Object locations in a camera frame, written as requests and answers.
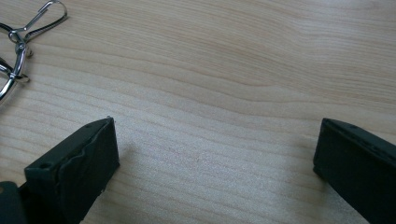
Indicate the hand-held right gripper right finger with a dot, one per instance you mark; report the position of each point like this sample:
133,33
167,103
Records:
358,161

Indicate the silver metal eyelash curler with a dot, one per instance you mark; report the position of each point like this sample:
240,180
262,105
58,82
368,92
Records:
19,53

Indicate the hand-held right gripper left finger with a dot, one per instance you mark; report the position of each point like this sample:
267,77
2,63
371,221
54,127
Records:
74,168

